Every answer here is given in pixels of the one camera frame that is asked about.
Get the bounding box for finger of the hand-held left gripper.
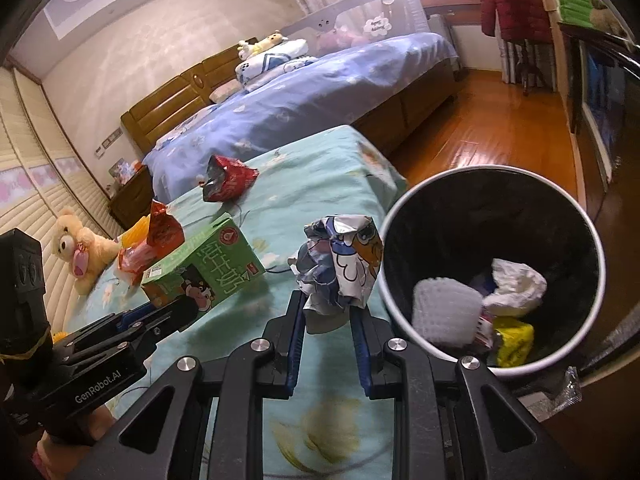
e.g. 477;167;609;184
52;304;173;348
112;296;212;361

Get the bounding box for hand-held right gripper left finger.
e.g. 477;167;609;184
102;290;308;480

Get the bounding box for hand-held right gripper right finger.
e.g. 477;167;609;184
347;305;556;480

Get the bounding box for pink plastic wrapper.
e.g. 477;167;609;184
119;247;152;285

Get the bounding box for green milk carton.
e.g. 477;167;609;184
141;212;266;331

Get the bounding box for blue printed wrapper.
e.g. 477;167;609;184
290;214;386;335

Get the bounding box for red snack packet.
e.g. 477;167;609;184
131;199;185;271
199;155;260;203

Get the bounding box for white foam net sleeve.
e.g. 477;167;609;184
412;277;486;348

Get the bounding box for red milk carton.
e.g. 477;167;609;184
475;310;497;356

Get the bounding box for yellow snack packet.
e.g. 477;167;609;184
492;316;536;368

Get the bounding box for white trash bin black liner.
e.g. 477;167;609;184
376;164;607;378

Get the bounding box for white tissue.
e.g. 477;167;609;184
482;258;548;318

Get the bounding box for person's left hand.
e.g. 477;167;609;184
32;402;118;480

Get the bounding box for yellow teddy bear pink heart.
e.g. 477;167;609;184
50;208;121;296

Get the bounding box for wooden nightstand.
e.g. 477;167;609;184
109;165;156;231

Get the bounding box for cream louvred closet doors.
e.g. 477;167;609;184
0;67;126;261

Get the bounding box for blue print pillow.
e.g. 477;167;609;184
155;105;221;151

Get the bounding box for wooden headboard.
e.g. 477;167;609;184
121;37;261;156

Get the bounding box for pink pillow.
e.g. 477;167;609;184
210;81;241;106

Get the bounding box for bed with blue sheet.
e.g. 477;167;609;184
142;32;463;201

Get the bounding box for folded blue white quilt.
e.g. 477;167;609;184
235;38;318;92

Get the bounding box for yellow white plush toy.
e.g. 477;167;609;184
236;32;286;61

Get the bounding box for pink plush toy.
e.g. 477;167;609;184
315;27;371;51

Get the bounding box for black glass cabinet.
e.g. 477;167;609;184
557;22;640;211

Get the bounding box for light wooden wardrobe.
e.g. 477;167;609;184
542;0;575;126

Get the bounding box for wooden desk with drawers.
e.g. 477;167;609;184
417;0;486;26

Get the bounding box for red padded jacket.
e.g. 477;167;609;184
481;0;552;43

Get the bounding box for brown plush toy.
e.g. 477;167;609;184
592;7;633;38

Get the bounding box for wall switch panel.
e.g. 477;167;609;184
95;127;123;158

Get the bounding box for grey mesh bed rail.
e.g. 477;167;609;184
277;0;431;56

